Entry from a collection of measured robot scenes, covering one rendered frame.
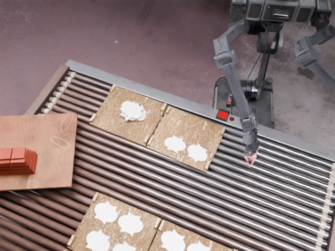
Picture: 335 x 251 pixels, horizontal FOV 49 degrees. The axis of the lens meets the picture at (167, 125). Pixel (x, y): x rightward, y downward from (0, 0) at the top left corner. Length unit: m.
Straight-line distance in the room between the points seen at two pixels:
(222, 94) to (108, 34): 1.56
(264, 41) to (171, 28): 1.92
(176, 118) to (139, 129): 0.25
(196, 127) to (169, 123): 0.18
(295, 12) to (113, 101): 1.29
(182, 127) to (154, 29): 2.11
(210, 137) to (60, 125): 0.95
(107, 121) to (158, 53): 1.77
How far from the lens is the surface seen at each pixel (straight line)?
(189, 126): 2.42
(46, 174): 2.25
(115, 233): 2.15
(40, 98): 2.66
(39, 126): 2.42
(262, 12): 2.42
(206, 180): 2.27
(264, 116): 3.40
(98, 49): 4.19
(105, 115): 2.49
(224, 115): 2.50
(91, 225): 2.18
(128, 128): 2.41
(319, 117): 3.86
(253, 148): 2.10
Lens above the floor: 2.99
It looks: 58 degrees down
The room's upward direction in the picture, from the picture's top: straight up
